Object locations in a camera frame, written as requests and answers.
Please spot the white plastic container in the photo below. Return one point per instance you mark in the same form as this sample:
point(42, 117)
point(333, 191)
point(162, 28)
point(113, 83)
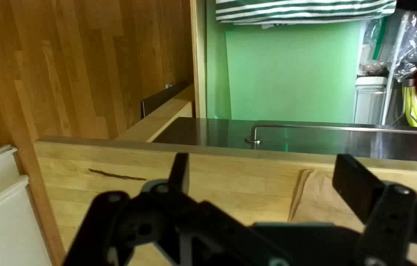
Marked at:
point(370, 101)

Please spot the wooden drawer with steel front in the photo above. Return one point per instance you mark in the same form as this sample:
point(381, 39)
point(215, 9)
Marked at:
point(315, 140)

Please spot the green drawer mat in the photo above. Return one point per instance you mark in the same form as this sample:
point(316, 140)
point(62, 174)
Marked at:
point(290, 74)

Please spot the green white striped towel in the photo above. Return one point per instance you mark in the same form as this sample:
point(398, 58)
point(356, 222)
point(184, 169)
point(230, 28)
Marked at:
point(305, 9)

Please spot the yellow utensil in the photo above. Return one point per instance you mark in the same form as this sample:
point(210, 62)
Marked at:
point(412, 111)

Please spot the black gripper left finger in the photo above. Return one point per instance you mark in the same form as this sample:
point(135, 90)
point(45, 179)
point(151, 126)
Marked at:
point(179, 172)

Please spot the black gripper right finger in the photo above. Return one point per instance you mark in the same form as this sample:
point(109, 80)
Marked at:
point(355, 185)

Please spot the clear plastic bag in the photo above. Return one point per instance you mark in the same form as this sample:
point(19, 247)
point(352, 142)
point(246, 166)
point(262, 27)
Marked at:
point(406, 44)

